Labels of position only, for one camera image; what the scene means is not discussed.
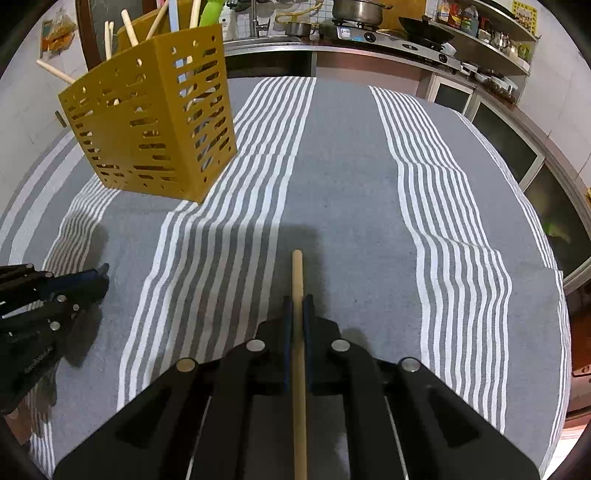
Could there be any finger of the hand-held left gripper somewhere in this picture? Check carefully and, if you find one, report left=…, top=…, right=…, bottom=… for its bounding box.
left=0, top=264, right=110, bottom=344
left=0, top=263, right=103, bottom=296

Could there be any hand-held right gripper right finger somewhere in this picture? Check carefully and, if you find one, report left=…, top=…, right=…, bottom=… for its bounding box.
left=302, top=295, right=541, bottom=480

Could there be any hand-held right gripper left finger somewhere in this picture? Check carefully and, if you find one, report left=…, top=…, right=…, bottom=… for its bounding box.
left=53, top=295, right=296, bottom=480

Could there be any yellow perforated utensil holder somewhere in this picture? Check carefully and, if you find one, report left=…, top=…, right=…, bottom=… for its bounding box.
left=58, top=22, right=238, bottom=205

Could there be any green frog handle fork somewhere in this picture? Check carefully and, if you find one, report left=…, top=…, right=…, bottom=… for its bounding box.
left=199, top=0, right=228, bottom=27

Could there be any grey white striped cloth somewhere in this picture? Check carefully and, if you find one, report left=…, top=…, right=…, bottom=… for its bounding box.
left=0, top=76, right=571, bottom=480

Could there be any hanging clear food bag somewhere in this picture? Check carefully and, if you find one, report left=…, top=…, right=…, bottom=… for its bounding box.
left=41, top=11, right=77, bottom=54

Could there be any brown frosted glass door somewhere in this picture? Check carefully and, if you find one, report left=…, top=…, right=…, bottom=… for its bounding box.
left=76, top=0, right=162, bottom=70

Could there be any white soap bottle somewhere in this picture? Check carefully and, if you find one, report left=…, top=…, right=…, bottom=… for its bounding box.
left=218, top=4, right=235, bottom=42

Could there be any small steel pot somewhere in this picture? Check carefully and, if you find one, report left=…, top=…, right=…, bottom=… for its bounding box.
left=284, top=21, right=319, bottom=38

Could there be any steel gas stove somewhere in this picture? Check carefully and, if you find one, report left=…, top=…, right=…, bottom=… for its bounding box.
left=318, top=18, right=462, bottom=72

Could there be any steel kitchen faucet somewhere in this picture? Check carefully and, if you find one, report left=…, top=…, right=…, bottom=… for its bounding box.
left=249, top=0, right=271, bottom=38

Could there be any steel pot with lid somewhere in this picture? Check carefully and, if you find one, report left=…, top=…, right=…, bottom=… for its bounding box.
left=331, top=0, right=393, bottom=26

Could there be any black wok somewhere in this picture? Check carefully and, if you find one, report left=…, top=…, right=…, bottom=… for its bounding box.
left=398, top=16, right=455, bottom=47

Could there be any steel corner shelf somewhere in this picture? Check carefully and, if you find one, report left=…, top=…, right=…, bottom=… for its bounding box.
left=434, top=0, right=541, bottom=77

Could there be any dark sauce jug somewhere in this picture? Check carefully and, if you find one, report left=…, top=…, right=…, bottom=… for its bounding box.
left=461, top=6, right=480, bottom=38

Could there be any yellow wall poster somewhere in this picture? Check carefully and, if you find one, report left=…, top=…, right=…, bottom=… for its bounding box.
left=510, top=0, right=539, bottom=35

